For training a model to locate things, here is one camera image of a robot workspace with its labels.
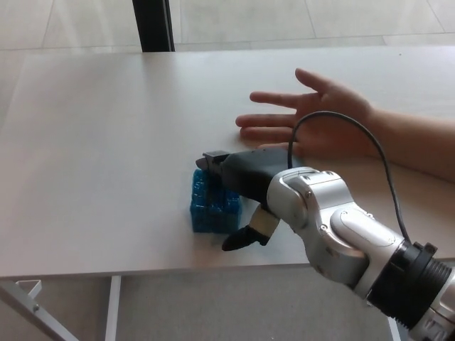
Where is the white vertical table leg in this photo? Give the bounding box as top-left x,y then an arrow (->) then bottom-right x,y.
105,276 -> 122,341
387,315 -> 402,341

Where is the black vertical pillar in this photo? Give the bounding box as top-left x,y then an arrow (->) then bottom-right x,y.
132,0 -> 176,53

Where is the person's bare right forearm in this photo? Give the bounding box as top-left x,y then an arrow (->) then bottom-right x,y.
369,106 -> 455,184

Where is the person's bare right hand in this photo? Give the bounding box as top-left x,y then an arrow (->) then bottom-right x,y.
235,67 -> 378,163

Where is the white diagonal table brace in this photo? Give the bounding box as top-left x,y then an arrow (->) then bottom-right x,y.
0,280 -> 71,341

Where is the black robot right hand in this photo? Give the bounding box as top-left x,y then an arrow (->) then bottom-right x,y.
194,148 -> 309,253

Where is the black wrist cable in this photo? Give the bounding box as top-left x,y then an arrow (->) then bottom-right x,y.
287,110 -> 414,247

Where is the blue textured cube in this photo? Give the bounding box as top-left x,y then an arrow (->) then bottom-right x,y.
188,168 -> 245,234

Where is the white metal table bracket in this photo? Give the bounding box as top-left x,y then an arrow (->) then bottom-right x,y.
15,279 -> 43,303

